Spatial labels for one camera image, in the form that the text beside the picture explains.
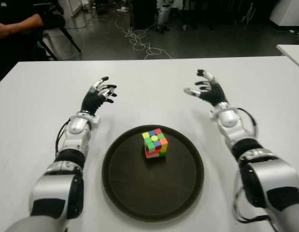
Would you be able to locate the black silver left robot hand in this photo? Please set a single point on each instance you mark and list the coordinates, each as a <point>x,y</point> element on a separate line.
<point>91,100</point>

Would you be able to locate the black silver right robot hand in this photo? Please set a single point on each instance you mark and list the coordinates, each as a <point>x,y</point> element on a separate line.
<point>216,93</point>

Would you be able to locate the multicolour Rubik's cube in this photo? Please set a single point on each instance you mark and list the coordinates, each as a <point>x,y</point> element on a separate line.
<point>154,142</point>

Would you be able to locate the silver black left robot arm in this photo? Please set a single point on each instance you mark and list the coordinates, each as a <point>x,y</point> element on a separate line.
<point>75,125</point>

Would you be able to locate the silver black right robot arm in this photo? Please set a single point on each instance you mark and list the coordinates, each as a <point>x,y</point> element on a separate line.
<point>230,120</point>

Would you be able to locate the dark brown round plate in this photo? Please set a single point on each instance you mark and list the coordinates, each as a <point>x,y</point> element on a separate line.
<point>152,188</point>

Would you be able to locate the silver metal stand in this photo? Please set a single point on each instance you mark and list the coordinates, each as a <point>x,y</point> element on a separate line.
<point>248,14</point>

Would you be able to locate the black chair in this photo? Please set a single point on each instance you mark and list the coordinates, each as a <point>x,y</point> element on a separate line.
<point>55,21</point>

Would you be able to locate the white side table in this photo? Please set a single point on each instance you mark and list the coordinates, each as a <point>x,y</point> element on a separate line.
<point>294,52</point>

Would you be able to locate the silver humanoid robot legs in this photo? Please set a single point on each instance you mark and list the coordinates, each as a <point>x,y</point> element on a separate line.
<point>162,14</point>

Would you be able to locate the white cupboard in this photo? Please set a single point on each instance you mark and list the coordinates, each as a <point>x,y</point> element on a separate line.
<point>72,6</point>

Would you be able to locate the seated person in black shirt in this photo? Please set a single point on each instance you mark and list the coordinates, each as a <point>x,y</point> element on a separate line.
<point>19,24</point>

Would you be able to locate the white cabinet with black base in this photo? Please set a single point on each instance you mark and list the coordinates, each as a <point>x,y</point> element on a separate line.
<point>289,12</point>

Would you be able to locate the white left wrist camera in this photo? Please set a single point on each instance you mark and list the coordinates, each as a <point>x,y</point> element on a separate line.
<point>96,122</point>

